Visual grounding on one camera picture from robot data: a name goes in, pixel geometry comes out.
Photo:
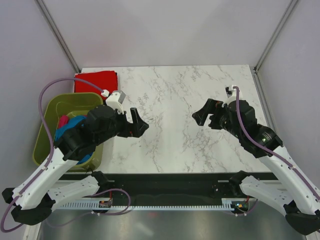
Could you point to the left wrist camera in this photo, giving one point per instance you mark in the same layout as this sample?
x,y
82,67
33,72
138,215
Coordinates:
x,y
114,99

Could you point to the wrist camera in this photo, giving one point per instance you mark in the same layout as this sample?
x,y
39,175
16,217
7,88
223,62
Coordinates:
x,y
114,99
233,93

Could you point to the left aluminium frame post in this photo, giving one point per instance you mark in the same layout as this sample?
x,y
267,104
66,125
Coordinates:
x,y
57,34

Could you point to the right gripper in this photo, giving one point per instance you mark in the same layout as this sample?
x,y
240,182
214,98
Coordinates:
x,y
210,106

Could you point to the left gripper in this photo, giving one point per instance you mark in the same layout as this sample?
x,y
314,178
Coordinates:
x,y
129,130

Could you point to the blue t shirt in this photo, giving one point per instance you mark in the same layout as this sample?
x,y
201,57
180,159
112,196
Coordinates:
x,y
75,140

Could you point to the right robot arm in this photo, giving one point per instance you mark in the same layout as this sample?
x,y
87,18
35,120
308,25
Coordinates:
x,y
300,204

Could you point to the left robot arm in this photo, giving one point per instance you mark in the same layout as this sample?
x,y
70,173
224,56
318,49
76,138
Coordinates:
x,y
35,199

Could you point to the white slotted cable duct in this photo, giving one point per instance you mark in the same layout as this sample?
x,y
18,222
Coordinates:
x,y
227,204

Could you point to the aluminium frame post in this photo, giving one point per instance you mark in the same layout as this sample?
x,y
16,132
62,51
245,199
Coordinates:
x,y
57,34
279,27

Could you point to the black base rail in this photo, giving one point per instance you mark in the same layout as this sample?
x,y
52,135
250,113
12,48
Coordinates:
x,y
168,188

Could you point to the pink t shirt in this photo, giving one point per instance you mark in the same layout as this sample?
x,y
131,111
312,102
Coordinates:
x,y
63,120

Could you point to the olive green plastic bin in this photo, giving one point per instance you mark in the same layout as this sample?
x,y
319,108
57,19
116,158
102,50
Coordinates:
x,y
71,105

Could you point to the right aluminium frame post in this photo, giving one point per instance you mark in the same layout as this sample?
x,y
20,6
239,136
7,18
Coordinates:
x,y
279,27

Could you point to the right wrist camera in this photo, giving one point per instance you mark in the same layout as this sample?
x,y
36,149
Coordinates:
x,y
233,93

